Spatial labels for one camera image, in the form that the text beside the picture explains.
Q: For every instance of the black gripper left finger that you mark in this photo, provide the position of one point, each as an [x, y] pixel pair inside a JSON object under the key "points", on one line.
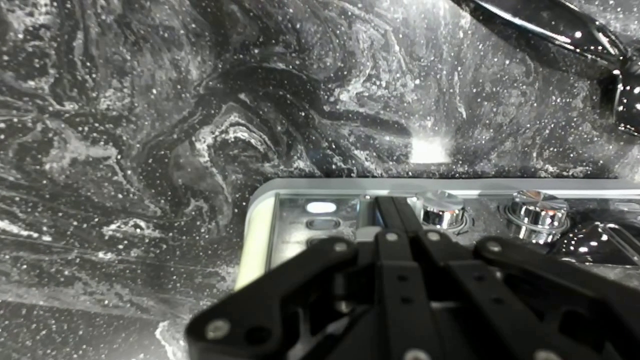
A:
{"points": [[334, 301]]}

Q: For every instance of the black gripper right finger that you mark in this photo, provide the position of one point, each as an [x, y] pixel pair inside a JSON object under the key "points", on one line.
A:
{"points": [[503, 301]]}

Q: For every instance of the cream toaster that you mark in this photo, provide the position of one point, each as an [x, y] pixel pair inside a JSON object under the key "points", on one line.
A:
{"points": [[589, 226]]}

